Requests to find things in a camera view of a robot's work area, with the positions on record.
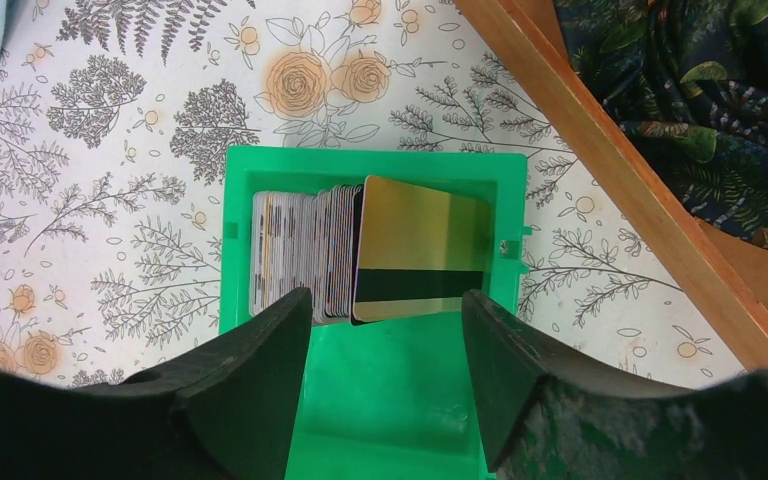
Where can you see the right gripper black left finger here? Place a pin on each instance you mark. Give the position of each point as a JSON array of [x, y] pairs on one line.
[[223, 410]]

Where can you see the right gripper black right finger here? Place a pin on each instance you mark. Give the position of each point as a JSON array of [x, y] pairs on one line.
[[548, 411]]

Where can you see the silver credit card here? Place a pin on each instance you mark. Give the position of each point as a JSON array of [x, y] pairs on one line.
[[305, 240]]

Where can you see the yellow black credit card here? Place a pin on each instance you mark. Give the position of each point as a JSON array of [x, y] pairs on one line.
[[419, 250]]

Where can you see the green plastic basket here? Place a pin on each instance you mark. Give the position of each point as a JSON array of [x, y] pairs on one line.
[[392, 400]]

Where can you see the orange compartment tray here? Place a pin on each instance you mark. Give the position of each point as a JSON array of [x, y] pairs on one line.
[[725, 278]]

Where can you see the floral table mat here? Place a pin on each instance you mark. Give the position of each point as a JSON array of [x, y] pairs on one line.
[[115, 119]]

